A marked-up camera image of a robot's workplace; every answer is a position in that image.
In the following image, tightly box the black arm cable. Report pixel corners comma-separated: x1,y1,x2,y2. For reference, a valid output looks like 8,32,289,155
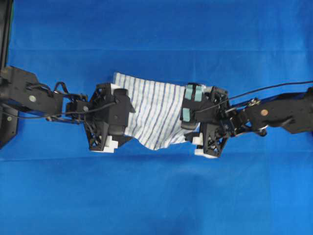
24,82,115,120
194,79,313,115

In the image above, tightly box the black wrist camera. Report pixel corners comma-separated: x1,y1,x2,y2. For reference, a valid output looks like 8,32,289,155
180,83,212,130
108,88,135,136

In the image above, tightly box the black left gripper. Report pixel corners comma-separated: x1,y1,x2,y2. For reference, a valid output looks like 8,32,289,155
84,83,133,153

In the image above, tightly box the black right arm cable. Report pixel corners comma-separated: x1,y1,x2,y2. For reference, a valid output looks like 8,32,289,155
194,79,313,115

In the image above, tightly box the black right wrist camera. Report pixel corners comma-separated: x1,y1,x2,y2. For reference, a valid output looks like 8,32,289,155
180,83,212,130

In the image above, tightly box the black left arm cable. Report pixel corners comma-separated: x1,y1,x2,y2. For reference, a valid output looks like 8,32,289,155
24,82,115,120

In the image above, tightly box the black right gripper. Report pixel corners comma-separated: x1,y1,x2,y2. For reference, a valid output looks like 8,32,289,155
184,86,231,159

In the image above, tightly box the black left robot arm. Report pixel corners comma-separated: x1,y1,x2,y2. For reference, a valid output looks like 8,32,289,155
0,67,135,153

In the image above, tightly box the white blue-striped towel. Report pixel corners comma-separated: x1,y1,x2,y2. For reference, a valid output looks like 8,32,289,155
113,72,191,150

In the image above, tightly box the black frame post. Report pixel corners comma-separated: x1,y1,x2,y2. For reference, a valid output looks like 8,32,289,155
0,0,14,69

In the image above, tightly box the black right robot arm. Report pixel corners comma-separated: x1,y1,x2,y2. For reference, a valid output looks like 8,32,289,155
180,83,313,159

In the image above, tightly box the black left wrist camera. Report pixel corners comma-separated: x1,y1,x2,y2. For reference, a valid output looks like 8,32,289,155
108,88,135,136

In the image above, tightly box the blue table cloth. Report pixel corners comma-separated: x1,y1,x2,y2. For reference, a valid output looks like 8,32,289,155
0,0,313,235

